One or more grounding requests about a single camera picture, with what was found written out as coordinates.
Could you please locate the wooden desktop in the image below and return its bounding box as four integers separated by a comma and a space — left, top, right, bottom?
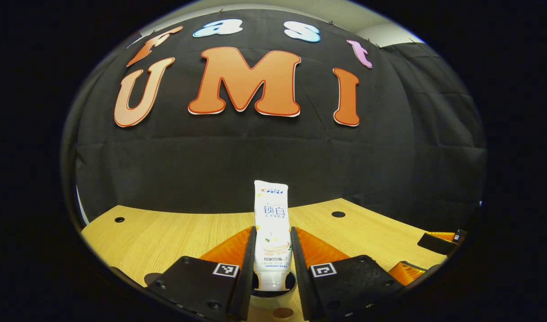
81, 198, 449, 322

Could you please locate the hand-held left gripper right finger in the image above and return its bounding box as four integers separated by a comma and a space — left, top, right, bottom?
290, 226, 407, 322

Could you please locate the white toothpaste tube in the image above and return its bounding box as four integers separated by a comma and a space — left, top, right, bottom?
254, 180, 293, 292

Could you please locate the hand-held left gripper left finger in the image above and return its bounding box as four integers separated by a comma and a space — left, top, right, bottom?
146, 226, 258, 322

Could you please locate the black backdrop cloth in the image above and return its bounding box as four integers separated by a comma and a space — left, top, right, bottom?
61, 9, 488, 233

